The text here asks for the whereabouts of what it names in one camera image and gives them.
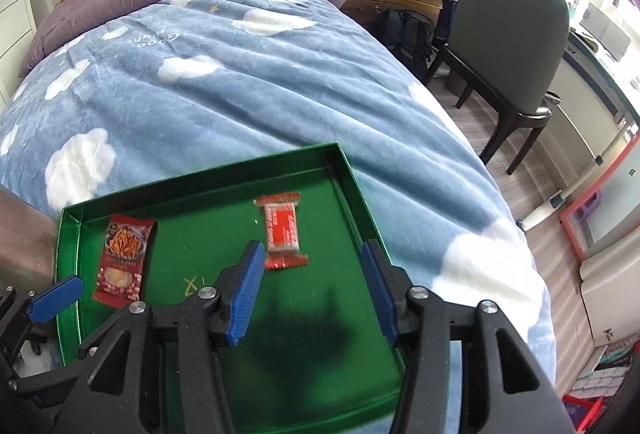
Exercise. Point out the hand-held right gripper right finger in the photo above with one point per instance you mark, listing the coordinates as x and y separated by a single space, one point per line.
377 294

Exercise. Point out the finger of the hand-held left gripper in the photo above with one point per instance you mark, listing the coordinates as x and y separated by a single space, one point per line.
45 374
55 298

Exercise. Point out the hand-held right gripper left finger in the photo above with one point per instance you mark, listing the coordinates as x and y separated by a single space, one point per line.
245 294

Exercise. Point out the green tray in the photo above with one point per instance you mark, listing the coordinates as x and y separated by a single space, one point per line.
210 234

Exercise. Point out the brown box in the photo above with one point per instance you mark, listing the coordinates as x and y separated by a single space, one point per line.
25 234

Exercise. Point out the red candy bar packet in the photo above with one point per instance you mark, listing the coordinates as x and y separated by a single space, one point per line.
282 226

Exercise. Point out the red noodle snack packet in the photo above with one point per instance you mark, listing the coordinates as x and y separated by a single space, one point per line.
125 264

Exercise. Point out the white stick vacuum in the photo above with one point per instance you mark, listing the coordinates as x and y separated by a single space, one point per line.
550 204

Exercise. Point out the red framed board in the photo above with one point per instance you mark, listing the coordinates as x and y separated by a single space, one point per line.
567 226

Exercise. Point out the blue cloud print blanket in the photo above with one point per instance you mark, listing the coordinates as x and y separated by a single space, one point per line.
250 88

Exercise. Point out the stack of books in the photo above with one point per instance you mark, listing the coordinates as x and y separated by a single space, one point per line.
605 369

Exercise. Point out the black backpack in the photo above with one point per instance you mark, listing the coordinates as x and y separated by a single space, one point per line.
407 38

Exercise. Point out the white wardrobe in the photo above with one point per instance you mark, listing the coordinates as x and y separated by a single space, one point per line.
15 23

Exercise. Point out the white desk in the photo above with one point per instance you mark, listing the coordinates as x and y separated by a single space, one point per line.
590 93

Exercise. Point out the grey chair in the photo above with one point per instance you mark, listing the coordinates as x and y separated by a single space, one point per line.
510 28

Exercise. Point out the grey box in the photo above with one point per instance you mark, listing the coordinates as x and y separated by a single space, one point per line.
607 31

